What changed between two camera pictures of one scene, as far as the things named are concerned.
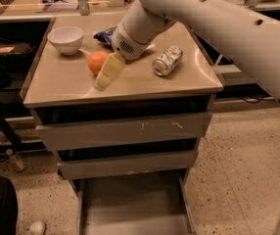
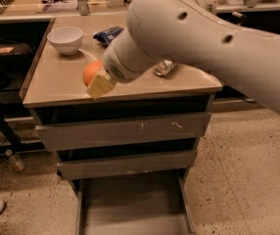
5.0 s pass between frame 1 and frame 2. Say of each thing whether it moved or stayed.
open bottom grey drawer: stayed
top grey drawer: stayed
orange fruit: moved
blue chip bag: stayed
